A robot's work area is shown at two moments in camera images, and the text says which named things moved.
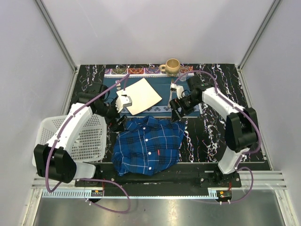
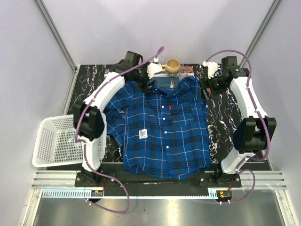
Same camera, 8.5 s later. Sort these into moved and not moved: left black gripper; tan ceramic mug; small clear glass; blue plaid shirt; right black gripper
Moved: left black gripper; right black gripper; blue plaid shirt
Not moved: small clear glass; tan ceramic mug
